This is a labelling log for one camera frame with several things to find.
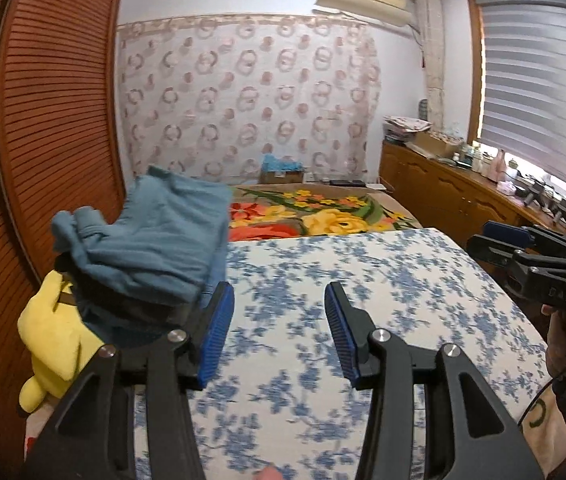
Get teal blue shorts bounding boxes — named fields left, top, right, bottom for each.
left=51, top=166, right=232, bottom=307

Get black spare gripper left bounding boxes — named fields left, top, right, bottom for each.
left=524, top=180, right=546, bottom=208

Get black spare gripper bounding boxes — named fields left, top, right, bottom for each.
left=524, top=180, right=546, bottom=208
left=548, top=196, right=566, bottom=226

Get black spare gripper right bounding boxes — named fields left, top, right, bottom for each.
left=548, top=196, right=566, bottom=226

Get pink bottle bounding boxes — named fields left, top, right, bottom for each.
left=487, top=150, right=506, bottom=183

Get grey striped window blind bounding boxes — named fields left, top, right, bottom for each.
left=476, top=0, right=566, bottom=182

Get brown wooden cabinet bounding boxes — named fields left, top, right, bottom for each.
left=378, top=142, right=566, bottom=247

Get yellow plush toy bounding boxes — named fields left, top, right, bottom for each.
left=17, top=271, right=103, bottom=413

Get cardboard box on cabinet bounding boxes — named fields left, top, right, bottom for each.
left=414, top=131, right=465, bottom=158

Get stack of papers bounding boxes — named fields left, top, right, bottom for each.
left=383, top=116, right=432, bottom=143

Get blue floral white quilt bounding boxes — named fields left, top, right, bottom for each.
left=188, top=228, right=548, bottom=479

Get blue folded jeans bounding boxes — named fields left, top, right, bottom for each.
left=76, top=238, right=229, bottom=348

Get beige tied side curtain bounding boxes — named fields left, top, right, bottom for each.
left=415, top=0, right=444, bottom=132

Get colourful floral beige blanket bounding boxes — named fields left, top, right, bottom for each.
left=22, top=182, right=566, bottom=480

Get box with blue cloth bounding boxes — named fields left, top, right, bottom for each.
left=259, top=154, right=304, bottom=185

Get pink circle patterned curtain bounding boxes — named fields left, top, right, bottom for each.
left=117, top=14, right=381, bottom=183

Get brown louvered wardrobe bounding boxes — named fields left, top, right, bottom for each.
left=0, top=0, right=124, bottom=479

